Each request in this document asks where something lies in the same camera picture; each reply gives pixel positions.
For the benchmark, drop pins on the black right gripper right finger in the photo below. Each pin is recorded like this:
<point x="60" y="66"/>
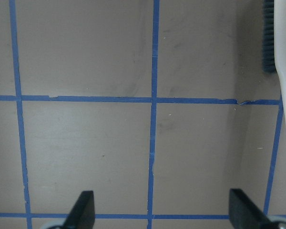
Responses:
<point x="245" y="214"/>

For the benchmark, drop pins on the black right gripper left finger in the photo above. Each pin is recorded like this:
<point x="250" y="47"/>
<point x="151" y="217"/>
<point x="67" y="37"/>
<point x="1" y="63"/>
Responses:
<point x="82" y="215"/>

